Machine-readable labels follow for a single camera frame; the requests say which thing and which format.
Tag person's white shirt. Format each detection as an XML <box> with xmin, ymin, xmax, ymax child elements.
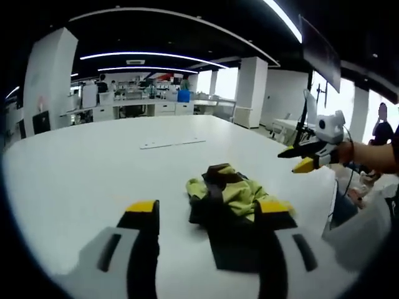
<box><xmin>322</xmin><ymin>182</ymin><xmax>395</xmax><ymax>277</ymax></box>

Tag long white counter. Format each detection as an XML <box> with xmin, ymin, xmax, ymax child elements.
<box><xmin>60</xmin><ymin>98</ymin><xmax>234</xmax><ymax>123</ymax></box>

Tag black stand with white panel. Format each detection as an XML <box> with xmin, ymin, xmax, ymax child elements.
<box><xmin>294</xmin><ymin>88</ymin><xmax>318</xmax><ymax>148</ymax></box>

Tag person's blue jeans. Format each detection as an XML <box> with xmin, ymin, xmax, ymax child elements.
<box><xmin>329</xmin><ymin>182</ymin><xmax>360</xmax><ymax>229</ymax></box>

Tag hanging black screen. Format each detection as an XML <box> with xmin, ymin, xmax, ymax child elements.
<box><xmin>299</xmin><ymin>14</ymin><xmax>342</xmax><ymax>93</ymax></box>

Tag green and black garment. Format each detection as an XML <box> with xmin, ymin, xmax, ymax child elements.
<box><xmin>186</xmin><ymin>162</ymin><xmax>297</xmax><ymax>272</ymax></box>

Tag black monitor stand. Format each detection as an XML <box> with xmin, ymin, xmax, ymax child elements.
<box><xmin>315</xmin><ymin>81</ymin><xmax>330</xmax><ymax>109</ymax></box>

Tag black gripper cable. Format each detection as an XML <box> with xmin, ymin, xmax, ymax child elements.
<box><xmin>329</xmin><ymin>123</ymin><xmax>380</xmax><ymax>219</ymax></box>

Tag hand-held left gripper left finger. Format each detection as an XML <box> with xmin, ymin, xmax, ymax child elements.
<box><xmin>59</xmin><ymin>199</ymin><xmax>161</xmax><ymax>299</ymax></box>

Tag curved ceiling light strip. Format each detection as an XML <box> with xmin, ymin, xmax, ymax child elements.
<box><xmin>79</xmin><ymin>51</ymin><xmax>231</xmax><ymax>70</ymax></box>

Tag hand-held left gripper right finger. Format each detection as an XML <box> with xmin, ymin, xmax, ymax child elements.
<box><xmin>253</xmin><ymin>200</ymin><xmax>357</xmax><ymax>299</ymax></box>

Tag white office chair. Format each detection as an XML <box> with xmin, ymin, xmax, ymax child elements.
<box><xmin>269</xmin><ymin>112</ymin><xmax>292</xmax><ymax>140</ymax></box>

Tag person's right hand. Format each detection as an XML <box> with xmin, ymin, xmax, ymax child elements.
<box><xmin>336</xmin><ymin>140</ymin><xmax>354</xmax><ymax>165</ymax></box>

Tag white template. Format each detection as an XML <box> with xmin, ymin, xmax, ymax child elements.
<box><xmin>139</xmin><ymin>136</ymin><xmax>207</xmax><ymax>150</ymax></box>

